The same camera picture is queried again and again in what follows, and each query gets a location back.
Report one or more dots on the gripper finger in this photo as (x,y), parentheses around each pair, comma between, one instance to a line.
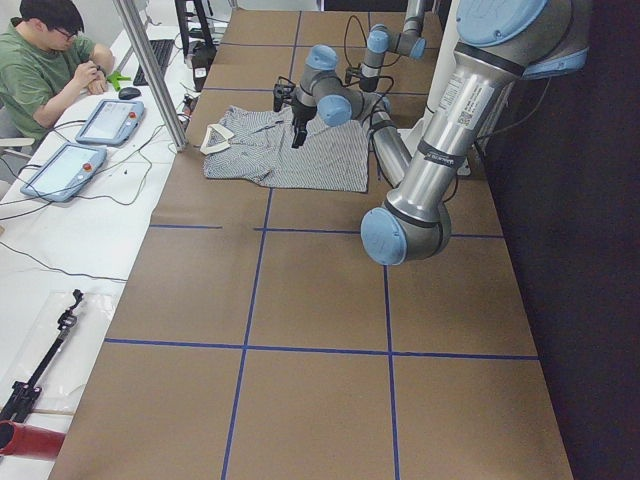
(299,136)

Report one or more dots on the striped collared shirt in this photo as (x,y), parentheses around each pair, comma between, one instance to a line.
(261,151)

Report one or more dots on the black box with label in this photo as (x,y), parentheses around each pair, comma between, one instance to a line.
(201,62)

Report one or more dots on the black keyboard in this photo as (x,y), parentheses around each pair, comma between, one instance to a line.
(162,51)

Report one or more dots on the black computer mouse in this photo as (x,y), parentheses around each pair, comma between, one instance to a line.
(129,93)

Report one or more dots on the upper blue teach pendant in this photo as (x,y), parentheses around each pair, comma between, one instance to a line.
(111,123)

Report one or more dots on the blue teach pendant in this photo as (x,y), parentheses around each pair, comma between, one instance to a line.
(111,123)
(69,169)

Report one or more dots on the green plastic tool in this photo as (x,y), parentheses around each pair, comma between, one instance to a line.
(115,79)

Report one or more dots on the lower blue teach pendant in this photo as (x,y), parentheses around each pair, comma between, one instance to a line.
(69,169)

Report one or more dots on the person in green shirt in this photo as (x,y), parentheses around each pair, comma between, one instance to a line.
(47,63)

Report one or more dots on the black handheld gripper stick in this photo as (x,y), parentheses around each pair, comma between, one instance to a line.
(24,394)

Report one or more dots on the red cylinder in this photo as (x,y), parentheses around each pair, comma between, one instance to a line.
(28,441)

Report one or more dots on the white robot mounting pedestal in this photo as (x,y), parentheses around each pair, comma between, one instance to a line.
(444,68)

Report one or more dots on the aluminium frame post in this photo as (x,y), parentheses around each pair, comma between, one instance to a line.
(140,44)

